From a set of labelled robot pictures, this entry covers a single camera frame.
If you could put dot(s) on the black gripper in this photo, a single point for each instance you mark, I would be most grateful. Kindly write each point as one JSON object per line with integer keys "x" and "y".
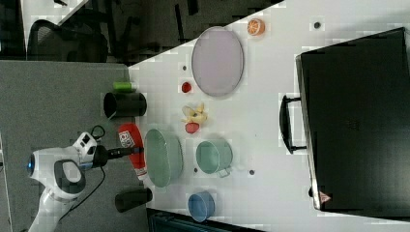
{"x": 102, "y": 156}

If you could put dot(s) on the red plush ketchup bottle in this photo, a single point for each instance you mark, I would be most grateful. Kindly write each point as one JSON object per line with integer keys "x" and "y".
{"x": 130, "y": 137}

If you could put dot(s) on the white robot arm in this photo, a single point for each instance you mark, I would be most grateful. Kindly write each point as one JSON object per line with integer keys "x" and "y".
{"x": 62, "y": 173}

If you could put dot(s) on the green oval strainer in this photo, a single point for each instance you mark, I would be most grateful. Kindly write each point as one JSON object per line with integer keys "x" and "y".
{"x": 164, "y": 157}

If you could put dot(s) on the black cylinder cup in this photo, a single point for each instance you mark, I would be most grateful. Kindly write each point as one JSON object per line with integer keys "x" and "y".
{"x": 124, "y": 105}

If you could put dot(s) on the black cylinder at table edge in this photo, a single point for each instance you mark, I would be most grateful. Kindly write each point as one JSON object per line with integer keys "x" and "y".
{"x": 128, "y": 200}

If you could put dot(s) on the green spool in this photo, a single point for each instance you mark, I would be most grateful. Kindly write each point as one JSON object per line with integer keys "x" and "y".
{"x": 124, "y": 87}

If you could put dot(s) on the red plush strawberry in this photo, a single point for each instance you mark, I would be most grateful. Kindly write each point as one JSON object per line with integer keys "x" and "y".
{"x": 192, "y": 128}

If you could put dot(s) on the yellow plush toy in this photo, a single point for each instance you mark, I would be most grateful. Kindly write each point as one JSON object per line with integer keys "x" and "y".
{"x": 198, "y": 115}

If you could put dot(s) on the green mug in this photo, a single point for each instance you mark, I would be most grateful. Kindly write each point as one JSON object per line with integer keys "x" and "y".
{"x": 215, "y": 156}

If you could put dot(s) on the small red toy fruit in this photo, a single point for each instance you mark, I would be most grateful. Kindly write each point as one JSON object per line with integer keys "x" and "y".
{"x": 186, "y": 87}

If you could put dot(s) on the blue cup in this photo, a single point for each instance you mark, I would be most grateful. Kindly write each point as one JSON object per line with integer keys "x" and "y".
{"x": 201, "y": 206}

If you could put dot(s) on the black office chair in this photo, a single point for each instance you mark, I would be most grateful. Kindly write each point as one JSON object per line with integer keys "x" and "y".
{"x": 87, "y": 36}

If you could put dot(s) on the lilac oval plate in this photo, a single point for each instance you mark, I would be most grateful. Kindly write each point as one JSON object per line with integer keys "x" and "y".
{"x": 217, "y": 62}

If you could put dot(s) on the orange slice toy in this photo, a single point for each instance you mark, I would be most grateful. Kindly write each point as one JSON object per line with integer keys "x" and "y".
{"x": 256, "y": 27}

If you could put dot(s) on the black toaster oven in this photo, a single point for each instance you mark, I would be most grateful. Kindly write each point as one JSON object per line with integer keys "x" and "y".
{"x": 355, "y": 107}

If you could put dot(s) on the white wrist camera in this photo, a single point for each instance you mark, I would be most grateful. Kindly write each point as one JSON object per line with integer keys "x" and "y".
{"x": 86, "y": 146}

